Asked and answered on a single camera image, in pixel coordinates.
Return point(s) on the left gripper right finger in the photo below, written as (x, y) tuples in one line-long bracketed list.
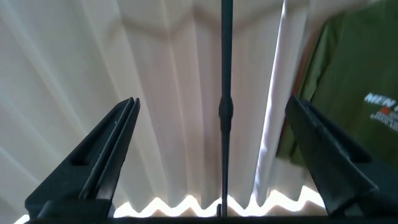
[(348, 183)]

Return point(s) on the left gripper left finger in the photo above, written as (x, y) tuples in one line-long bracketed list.
[(77, 186)]

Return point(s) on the green printed shirt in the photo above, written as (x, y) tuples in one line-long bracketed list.
[(357, 62)]

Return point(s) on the black clothes rack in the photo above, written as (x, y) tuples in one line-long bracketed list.
[(226, 62)]

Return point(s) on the beige curtain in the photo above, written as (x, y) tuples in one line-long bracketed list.
[(77, 77)]

